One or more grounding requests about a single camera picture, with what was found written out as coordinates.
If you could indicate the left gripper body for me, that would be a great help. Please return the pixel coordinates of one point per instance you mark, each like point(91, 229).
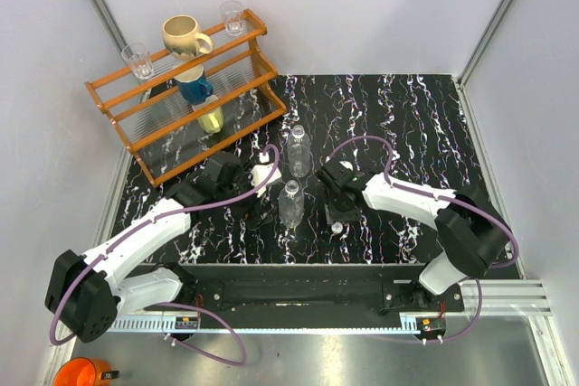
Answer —
point(249, 210)

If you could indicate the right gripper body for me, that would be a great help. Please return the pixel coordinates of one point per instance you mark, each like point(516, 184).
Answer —
point(336, 210)

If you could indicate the white bottle cap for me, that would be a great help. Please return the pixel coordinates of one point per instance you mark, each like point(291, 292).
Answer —
point(337, 227)
point(347, 165)

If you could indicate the clear plastic bottle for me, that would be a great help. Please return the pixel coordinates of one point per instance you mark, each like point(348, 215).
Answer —
point(298, 152)
point(291, 204)

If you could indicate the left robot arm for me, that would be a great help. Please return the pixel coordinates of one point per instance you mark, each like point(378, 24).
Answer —
point(88, 291)

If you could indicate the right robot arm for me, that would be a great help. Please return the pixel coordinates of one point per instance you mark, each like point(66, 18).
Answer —
point(470, 230)

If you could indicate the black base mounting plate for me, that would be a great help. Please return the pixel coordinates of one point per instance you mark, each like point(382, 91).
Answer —
point(384, 288)

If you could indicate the yellow ceramic mug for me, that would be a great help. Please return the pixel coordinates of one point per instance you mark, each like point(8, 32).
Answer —
point(211, 122)

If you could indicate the orange wooden shelf rack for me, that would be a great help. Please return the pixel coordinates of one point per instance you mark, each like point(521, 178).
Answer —
point(159, 128)

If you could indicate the blue ceramic mug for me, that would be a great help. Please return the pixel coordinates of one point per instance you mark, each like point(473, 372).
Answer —
point(194, 86)

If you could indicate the beige ceramic mug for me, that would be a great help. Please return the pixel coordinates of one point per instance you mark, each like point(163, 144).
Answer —
point(184, 38)

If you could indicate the clear drinking glass left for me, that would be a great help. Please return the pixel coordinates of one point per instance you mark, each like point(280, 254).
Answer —
point(138, 59)

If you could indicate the clear drinking glass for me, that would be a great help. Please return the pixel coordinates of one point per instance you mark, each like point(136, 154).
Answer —
point(232, 13)
point(138, 59)

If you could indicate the clear drinking glass right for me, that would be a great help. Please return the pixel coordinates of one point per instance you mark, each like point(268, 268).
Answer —
point(232, 13)

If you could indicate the orange cup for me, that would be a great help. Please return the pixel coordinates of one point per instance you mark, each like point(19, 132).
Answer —
point(85, 372)

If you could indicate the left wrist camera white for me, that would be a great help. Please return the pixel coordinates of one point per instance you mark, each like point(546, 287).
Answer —
point(261, 170)

